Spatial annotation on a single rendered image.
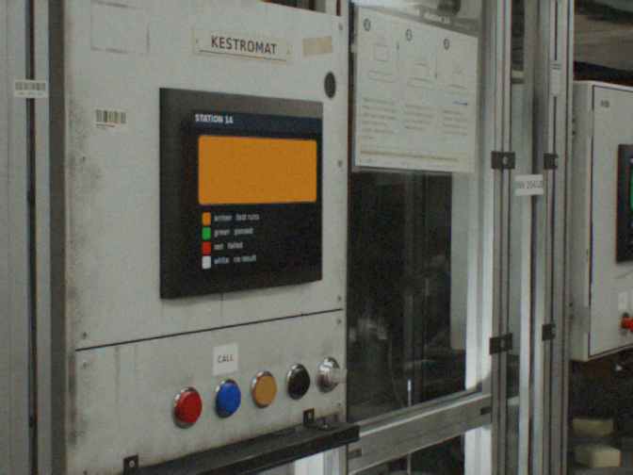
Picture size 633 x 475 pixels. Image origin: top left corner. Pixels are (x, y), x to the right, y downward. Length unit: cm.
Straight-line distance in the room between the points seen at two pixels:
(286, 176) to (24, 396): 38
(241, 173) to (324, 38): 23
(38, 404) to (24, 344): 6
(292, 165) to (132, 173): 22
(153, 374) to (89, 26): 33
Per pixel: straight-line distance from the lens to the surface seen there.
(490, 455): 176
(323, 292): 135
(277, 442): 126
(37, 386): 106
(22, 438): 106
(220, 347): 121
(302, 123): 127
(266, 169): 122
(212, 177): 115
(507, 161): 174
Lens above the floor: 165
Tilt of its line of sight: 3 degrees down
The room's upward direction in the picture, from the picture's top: straight up
